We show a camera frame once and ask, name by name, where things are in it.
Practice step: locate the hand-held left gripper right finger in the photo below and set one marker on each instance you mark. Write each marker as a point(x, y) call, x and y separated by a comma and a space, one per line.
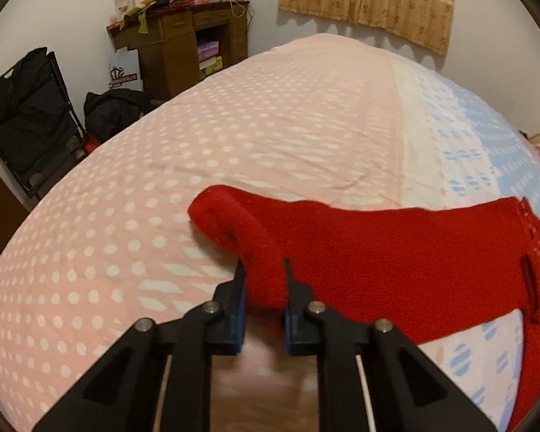
point(290, 329)

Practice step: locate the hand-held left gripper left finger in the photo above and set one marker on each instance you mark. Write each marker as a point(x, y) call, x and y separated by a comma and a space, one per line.
point(240, 326)

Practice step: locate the red fleece garment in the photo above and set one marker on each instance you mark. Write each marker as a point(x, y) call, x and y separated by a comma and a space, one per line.
point(387, 256)

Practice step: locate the black clothes pile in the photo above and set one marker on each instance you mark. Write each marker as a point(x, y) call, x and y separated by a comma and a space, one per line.
point(112, 110)

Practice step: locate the polka dot bed sheet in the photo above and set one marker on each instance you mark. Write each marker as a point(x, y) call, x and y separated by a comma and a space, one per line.
point(252, 121)

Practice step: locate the purple box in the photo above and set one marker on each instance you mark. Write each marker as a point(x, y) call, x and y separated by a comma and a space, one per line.
point(208, 49)

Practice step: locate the dark wooden desk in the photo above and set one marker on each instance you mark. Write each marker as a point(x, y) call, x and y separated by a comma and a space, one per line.
point(171, 54)

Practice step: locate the white crown print bag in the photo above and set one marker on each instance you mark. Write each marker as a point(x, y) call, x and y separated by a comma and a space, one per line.
point(123, 69)

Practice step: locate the black folding chair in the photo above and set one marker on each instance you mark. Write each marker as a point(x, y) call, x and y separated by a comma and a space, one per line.
point(27, 112)

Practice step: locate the green cloth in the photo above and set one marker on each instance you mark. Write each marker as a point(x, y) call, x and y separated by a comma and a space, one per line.
point(155, 2)

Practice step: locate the white carton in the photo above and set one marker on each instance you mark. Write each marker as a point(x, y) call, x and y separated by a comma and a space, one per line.
point(123, 4)

